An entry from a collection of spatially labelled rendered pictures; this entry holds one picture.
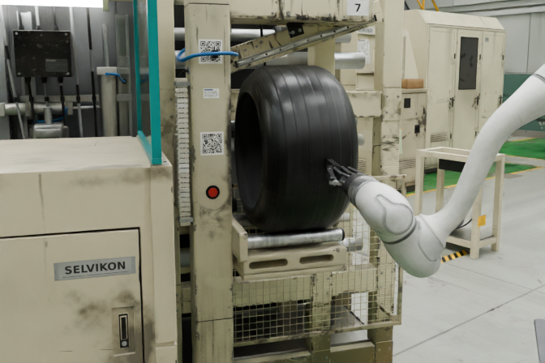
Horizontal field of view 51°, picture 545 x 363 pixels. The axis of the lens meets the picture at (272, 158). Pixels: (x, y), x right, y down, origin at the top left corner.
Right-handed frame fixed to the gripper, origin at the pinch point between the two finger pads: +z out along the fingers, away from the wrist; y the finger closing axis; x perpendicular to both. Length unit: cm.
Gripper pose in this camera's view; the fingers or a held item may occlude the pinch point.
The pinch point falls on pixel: (332, 167)
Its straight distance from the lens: 169.5
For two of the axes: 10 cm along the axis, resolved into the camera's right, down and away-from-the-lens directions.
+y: -9.6, 0.4, -2.8
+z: -2.8, -2.9, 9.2
